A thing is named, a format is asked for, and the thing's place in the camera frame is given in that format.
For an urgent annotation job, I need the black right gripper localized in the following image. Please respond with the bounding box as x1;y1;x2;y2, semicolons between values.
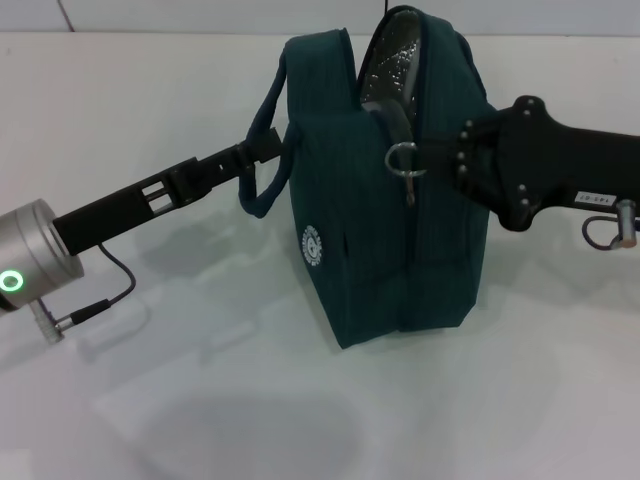
417;95;640;234

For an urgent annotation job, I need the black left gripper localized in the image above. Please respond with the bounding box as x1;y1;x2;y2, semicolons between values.
52;127;281;256

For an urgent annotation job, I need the dark teal insulated lunch bag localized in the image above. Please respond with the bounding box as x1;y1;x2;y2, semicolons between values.
237;5;494;351

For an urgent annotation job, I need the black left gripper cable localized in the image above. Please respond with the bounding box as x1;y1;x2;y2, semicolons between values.
34;242;137;342

